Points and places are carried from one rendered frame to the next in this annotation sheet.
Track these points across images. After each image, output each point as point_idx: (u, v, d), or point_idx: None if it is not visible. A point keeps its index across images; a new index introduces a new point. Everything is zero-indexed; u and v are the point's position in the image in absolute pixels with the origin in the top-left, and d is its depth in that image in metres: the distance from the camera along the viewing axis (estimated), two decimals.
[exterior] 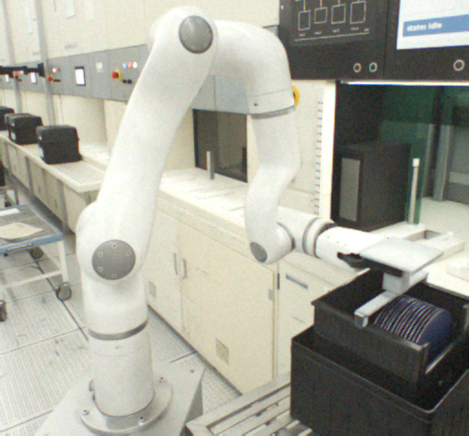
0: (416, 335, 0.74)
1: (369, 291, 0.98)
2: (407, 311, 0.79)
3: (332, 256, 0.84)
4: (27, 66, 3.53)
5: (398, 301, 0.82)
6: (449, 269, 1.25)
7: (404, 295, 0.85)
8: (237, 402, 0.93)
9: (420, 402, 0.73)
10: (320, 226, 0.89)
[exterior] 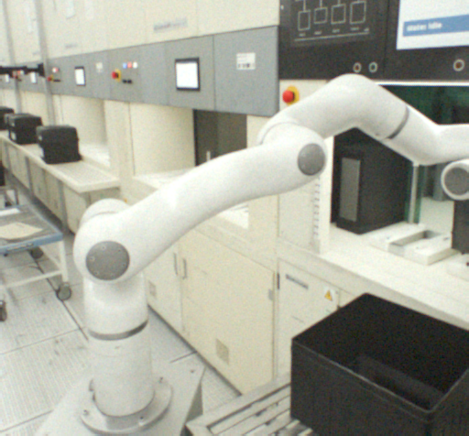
0: None
1: (455, 209, 1.21)
2: None
3: None
4: (27, 66, 3.53)
5: None
6: (449, 269, 1.25)
7: None
8: (237, 402, 0.93)
9: None
10: None
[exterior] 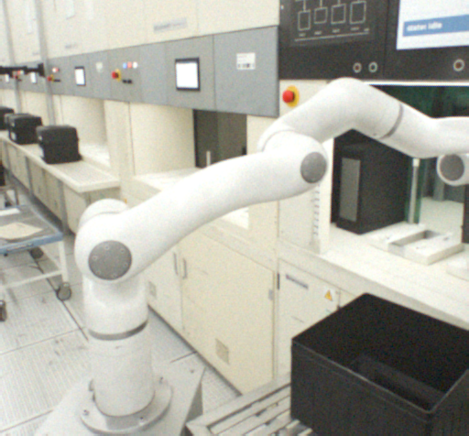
0: None
1: (465, 203, 1.22)
2: None
3: None
4: (27, 66, 3.53)
5: None
6: (449, 269, 1.25)
7: None
8: (237, 402, 0.93)
9: None
10: None
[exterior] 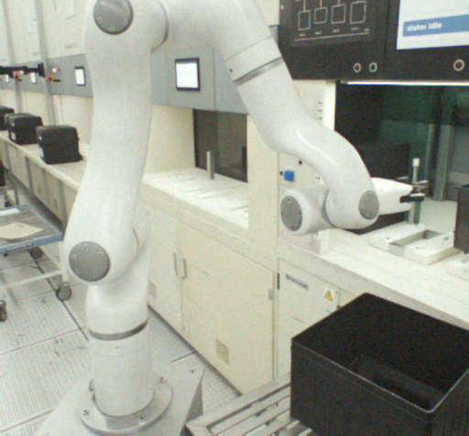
0: None
1: (458, 208, 1.21)
2: None
3: (395, 203, 0.83)
4: (27, 66, 3.53)
5: None
6: (449, 269, 1.25)
7: None
8: (237, 402, 0.93)
9: None
10: None
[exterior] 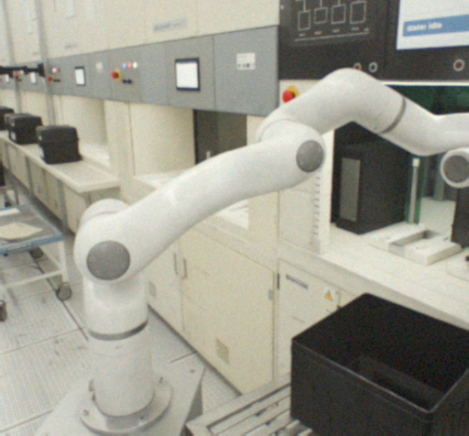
0: None
1: (457, 201, 1.20)
2: None
3: None
4: (27, 66, 3.53)
5: None
6: (449, 269, 1.25)
7: None
8: (237, 402, 0.93)
9: None
10: None
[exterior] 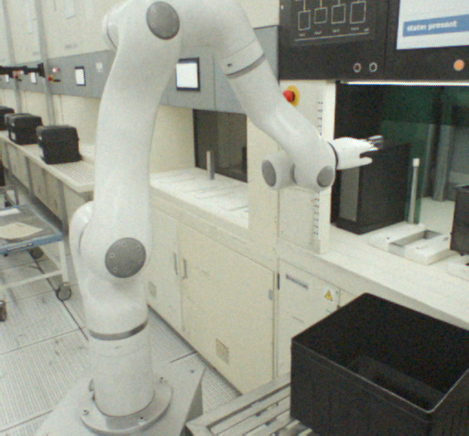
0: None
1: (456, 209, 1.20)
2: None
3: (355, 159, 1.04)
4: (27, 66, 3.53)
5: None
6: (449, 269, 1.25)
7: None
8: (237, 402, 0.93)
9: None
10: (329, 146, 1.03)
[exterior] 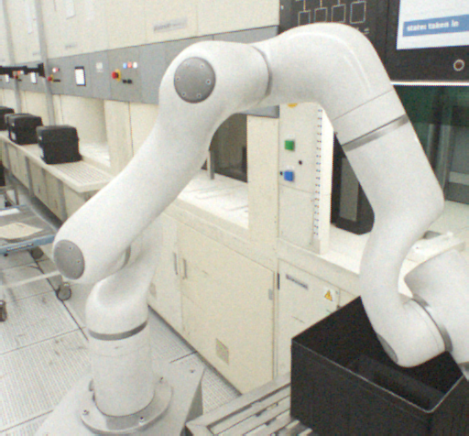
0: None
1: None
2: None
3: None
4: (27, 66, 3.53)
5: None
6: None
7: None
8: (237, 402, 0.93)
9: None
10: None
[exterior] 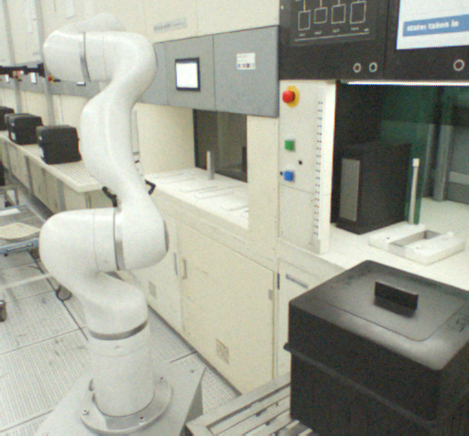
0: None
1: None
2: None
3: (144, 174, 1.42)
4: (27, 66, 3.53)
5: None
6: None
7: None
8: (237, 402, 0.93)
9: None
10: None
